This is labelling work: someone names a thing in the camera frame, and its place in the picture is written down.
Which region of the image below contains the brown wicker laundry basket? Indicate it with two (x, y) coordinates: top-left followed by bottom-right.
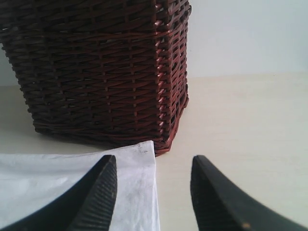
(0, 0), (192, 156)

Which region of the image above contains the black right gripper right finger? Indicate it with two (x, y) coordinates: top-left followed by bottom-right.
(190, 155), (307, 231)

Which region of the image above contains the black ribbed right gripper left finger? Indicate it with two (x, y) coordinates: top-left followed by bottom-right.
(3, 155), (117, 231)

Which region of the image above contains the white shirt with red lettering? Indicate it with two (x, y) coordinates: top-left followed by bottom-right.
(0, 141), (160, 231)

